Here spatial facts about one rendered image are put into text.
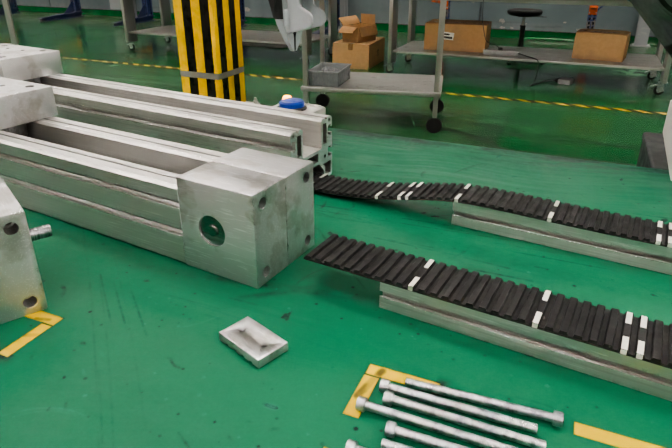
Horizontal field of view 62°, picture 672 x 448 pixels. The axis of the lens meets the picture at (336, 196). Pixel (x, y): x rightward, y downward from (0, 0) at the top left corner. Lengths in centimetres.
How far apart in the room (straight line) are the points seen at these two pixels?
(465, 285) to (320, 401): 15
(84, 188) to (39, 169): 8
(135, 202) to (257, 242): 15
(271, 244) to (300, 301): 6
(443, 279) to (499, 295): 5
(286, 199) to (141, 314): 16
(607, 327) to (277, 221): 29
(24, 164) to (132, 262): 20
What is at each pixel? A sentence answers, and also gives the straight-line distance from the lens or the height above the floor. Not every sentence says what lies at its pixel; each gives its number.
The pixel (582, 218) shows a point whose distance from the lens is 63.
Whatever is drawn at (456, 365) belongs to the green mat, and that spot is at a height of 78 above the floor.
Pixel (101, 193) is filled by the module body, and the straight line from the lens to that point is 64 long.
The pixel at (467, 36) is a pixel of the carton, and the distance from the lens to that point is 543.
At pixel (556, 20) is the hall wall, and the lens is 811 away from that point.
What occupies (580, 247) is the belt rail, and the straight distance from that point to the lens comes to 63.
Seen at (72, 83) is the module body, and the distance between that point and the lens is 109.
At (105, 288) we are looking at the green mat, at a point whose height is 78.
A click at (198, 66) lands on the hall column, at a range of 398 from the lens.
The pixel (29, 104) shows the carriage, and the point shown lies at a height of 89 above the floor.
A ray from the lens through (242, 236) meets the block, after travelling 51.
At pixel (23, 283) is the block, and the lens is 55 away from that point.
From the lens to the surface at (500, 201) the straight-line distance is 65.
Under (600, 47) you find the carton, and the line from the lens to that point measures 535.
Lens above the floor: 107
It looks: 24 degrees down
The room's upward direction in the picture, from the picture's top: straight up
